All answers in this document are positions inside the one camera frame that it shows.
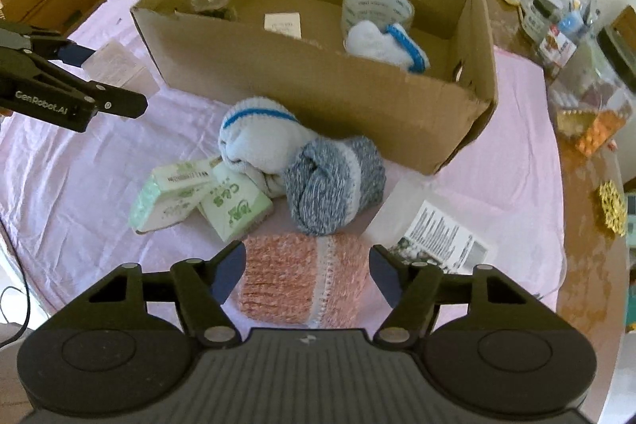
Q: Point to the grey blue sock roll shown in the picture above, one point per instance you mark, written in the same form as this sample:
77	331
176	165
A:
329	182

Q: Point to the white glove blue cuff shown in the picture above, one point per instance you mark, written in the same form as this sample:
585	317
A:
392	45

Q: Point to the clear packing tape roll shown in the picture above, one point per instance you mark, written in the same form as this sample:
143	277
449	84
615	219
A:
380	12

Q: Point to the white KASI glue box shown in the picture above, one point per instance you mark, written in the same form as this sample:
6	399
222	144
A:
284	23

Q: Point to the pink table cloth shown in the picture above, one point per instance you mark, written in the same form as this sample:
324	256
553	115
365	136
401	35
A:
66	196

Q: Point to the large jar black lid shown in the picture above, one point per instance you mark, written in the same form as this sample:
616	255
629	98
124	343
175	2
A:
600	76

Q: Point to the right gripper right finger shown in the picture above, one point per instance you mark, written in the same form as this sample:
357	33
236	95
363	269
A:
410	291

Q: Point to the gold ornate coaster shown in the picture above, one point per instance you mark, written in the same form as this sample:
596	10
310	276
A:
613	208

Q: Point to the medical cotton swab box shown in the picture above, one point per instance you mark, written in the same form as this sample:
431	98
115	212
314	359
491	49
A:
416	225

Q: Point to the pink small carton box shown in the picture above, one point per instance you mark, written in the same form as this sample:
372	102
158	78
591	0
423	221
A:
114	65

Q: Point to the white blue-striped sock roll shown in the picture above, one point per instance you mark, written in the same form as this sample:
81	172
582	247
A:
259	137

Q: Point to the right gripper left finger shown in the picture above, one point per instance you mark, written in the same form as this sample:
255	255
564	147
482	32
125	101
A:
202	287

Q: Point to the small dark-lid jar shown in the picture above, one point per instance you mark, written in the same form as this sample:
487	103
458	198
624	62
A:
539	16

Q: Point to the red label jar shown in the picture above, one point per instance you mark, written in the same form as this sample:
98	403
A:
556	48

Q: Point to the clear jar black clips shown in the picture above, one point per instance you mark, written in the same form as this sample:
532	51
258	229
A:
220	9

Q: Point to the pink knitted sock roll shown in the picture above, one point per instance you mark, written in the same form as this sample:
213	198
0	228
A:
298	280

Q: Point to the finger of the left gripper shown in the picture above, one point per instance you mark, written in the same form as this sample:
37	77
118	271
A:
114	100
51	45

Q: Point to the orange pill blister pack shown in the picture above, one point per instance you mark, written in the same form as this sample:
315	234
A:
602	128

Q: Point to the open cardboard box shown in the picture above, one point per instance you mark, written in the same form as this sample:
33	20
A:
419	121

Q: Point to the green C&S tissue pack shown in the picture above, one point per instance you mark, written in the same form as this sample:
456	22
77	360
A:
235	205

